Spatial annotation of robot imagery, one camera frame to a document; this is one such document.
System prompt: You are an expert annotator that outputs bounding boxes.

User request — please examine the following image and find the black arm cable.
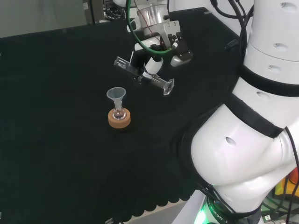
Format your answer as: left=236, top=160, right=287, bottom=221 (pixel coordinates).
left=209, top=0, right=256, bottom=51

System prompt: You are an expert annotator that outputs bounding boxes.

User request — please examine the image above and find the green cable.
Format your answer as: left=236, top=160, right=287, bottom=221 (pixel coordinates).
left=125, top=0, right=178, bottom=55

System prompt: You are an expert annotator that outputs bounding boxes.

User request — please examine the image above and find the yellow stop button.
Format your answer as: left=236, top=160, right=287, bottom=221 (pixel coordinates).
left=273, top=169, right=299, bottom=200

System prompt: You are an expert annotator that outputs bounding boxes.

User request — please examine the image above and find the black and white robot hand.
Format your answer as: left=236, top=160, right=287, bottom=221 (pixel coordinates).
left=127, top=20, right=194, bottom=86

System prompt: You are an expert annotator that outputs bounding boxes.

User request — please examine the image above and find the small round-bottom glass flask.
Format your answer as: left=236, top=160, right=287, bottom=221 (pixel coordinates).
left=112, top=102, right=127, bottom=121

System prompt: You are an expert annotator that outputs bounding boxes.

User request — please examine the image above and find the cork ring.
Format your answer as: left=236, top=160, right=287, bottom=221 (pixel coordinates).
left=107, top=108, right=132, bottom=129

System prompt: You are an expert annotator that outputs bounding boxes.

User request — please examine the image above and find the clear graduated cylinder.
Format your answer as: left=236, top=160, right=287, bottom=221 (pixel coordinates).
left=114, top=56, right=175, bottom=97

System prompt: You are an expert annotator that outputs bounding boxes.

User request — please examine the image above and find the translucent plastic funnel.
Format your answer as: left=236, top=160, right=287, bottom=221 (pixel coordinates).
left=106, top=87, right=127, bottom=110

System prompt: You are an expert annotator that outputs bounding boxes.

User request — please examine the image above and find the black table cloth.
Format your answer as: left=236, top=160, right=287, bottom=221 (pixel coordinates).
left=0, top=7, right=242, bottom=223

